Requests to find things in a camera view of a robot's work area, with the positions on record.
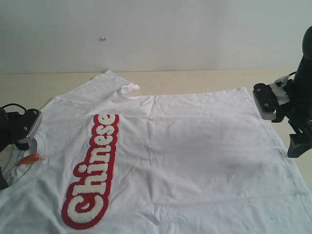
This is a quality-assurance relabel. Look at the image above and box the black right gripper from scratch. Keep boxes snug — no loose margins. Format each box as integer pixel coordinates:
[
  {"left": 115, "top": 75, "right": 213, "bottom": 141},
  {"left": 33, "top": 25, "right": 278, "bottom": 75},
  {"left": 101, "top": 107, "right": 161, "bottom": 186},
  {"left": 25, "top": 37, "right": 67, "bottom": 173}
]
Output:
[{"left": 283, "top": 73, "right": 312, "bottom": 158}]

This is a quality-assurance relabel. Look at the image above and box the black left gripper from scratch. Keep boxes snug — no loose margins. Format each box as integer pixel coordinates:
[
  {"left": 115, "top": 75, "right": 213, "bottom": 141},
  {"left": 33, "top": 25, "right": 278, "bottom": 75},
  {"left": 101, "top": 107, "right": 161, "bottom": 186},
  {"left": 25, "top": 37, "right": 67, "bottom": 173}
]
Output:
[{"left": 0, "top": 107, "right": 29, "bottom": 152}]

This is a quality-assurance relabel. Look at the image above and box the white t-shirt with red lettering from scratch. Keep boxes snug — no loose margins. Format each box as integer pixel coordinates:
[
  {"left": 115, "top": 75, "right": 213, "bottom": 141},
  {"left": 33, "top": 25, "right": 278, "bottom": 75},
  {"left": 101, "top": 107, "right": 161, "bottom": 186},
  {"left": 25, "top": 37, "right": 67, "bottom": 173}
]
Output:
[{"left": 0, "top": 71, "right": 312, "bottom": 234}]

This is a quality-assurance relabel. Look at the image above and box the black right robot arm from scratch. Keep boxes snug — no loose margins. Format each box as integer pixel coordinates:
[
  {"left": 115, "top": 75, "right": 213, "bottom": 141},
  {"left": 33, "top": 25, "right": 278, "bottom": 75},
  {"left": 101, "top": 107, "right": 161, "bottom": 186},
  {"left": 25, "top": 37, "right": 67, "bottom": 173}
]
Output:
[{"left": 285, "top": 27, "right": 312, "bottom": 158}]

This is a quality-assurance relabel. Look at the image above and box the orange garment tag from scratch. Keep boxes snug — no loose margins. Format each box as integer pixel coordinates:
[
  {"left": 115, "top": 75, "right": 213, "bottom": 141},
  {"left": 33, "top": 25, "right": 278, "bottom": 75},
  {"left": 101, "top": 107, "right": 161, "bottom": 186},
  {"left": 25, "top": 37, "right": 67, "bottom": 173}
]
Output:
[{"left": 18, "top": 153, "right": 40, "bottom": 166}]

